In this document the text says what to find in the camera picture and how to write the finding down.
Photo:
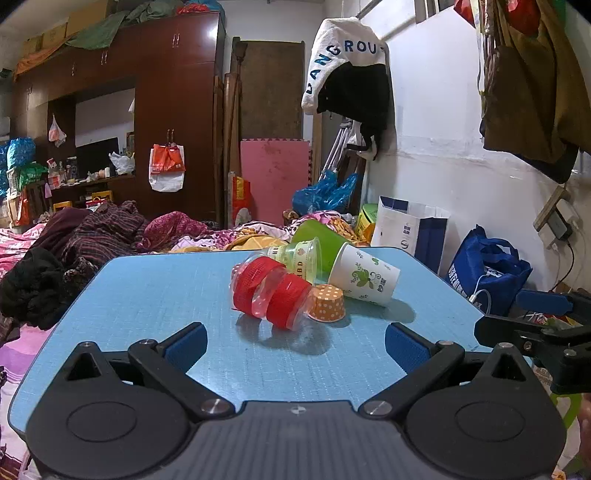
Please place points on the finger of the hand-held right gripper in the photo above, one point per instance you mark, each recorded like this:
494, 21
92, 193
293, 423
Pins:
545, 301
517, 333

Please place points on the small white plastic bag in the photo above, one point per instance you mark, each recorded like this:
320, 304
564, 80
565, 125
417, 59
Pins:
57, 131

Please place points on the red and yellow sack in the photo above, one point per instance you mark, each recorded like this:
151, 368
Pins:
241, 201

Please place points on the blue folding table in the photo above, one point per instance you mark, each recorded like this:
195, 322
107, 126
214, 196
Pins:
203, 237

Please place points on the olive hanging jacket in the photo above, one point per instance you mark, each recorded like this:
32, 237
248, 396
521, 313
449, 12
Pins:
531, 92

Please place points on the white paper cup green print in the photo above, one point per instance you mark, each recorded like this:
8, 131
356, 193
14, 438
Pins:
364, 274

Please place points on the pink foam mat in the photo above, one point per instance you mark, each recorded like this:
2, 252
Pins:
274, 180

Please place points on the black cloth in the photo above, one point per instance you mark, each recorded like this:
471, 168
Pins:
32, 286

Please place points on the white hooded sweatshirt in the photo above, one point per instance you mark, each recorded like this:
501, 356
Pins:
346, 41

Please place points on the brown wooden wardrobe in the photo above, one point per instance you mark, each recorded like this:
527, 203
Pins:
184, 92

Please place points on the dark striped clothes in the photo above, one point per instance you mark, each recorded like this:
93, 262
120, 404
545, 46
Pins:
104, 235

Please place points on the orange polka dot paper cup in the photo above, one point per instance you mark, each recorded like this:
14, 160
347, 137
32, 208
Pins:
327, 303

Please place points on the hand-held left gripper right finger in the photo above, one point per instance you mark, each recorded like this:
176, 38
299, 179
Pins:
406, 347

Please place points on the wall power strip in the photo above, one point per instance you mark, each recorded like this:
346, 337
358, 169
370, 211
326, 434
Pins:
556, 217

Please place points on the crumpled white plastic bag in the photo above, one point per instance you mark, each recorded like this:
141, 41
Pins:
122, 162

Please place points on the black hanging garment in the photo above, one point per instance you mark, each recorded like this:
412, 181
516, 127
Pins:
360, 92

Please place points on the white and orange shopping bag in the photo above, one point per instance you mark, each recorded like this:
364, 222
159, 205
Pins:
166, 168

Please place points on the green tarp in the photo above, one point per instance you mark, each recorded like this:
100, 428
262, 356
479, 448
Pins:
99, 32

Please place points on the clear cup with red band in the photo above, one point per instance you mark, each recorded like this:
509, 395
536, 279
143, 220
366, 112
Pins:
254, 281
288, 300

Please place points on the clear cup with green band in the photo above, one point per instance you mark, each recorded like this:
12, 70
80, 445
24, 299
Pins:
298, 256

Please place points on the green box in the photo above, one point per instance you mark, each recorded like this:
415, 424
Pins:
367, 221

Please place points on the white and blue paper bag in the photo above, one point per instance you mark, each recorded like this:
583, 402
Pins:
408, 230

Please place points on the green plastic cup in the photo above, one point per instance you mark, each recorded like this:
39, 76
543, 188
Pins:
330, 242

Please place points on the black television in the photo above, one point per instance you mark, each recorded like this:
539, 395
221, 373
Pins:
97, 157

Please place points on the blue tote bag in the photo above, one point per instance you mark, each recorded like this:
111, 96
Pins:
489, 267

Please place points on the brown wooden board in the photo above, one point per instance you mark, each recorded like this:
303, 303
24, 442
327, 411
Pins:
272, 87

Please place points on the metal crutches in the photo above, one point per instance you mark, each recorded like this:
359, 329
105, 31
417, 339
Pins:
334, 147

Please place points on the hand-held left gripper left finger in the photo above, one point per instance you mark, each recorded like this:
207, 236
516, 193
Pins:
185, 347

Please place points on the blue patterned plastic bag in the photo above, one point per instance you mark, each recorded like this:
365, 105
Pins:
16, 159

